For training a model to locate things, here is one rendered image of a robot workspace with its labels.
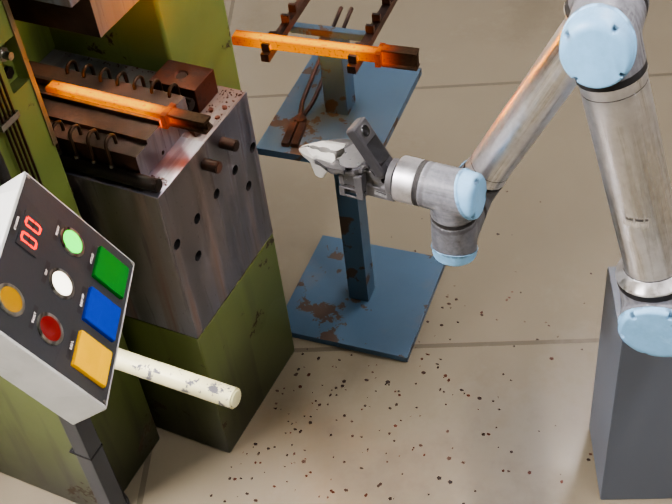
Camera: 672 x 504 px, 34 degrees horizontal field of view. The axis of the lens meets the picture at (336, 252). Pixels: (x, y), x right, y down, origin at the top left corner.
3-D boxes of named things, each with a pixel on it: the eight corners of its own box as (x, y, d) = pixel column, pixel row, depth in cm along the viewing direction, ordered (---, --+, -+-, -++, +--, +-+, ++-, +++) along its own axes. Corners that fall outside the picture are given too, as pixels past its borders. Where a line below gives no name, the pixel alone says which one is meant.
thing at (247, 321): (295, 350, 312) (273, 232, 279) (230, 454, 289) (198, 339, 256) (132, 298, 332) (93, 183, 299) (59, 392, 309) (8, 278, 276)
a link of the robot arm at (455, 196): (472, 233, 207) (472, 194, 200) (411, 218, 212) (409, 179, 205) (489, 202, 213) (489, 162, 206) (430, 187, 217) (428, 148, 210)
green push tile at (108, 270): (130, 268, 202) (101, 244, 198) (124, 298, 197) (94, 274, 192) (122, 272, 203) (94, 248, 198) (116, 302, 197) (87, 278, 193)
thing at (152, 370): (244, 397, 227) (240, 381, 223) (232, 416, 224) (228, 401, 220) (72, 338, 243) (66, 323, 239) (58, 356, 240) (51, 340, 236)
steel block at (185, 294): (273, 232, 279) (246, 91, 247) (197, 339, 256) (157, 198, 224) (93, 183, 299) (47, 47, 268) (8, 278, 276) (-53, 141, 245)
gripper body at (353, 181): (336, 194, 218) (391, 208, 214) (331, 162, 212) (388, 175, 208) (352, 171, 223) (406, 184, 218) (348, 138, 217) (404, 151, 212)
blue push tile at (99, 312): (122, 308, 195) (92, 285, 191) (115, 341, 190) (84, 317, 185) (114, 312, 196) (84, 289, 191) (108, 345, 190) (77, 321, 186)
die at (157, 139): (191, 124, 241) (184, 92, 235) (142, 181, 229) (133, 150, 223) (38, 87, 256) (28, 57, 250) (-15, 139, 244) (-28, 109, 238)
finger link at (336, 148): (302, 166, 223) (343, 176, 219) (299, 143, 219) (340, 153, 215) (309, 157, 225) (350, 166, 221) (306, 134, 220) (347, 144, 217)
